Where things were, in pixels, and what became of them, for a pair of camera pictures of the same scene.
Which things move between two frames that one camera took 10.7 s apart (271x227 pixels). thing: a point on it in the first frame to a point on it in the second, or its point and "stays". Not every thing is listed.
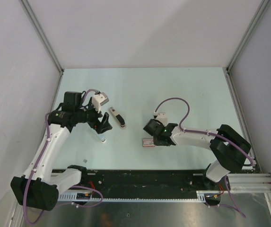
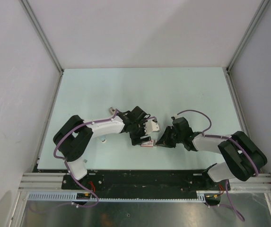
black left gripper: (101, 126) to (135, 139)
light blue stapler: (101, 137) stays
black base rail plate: (142, 183) stays
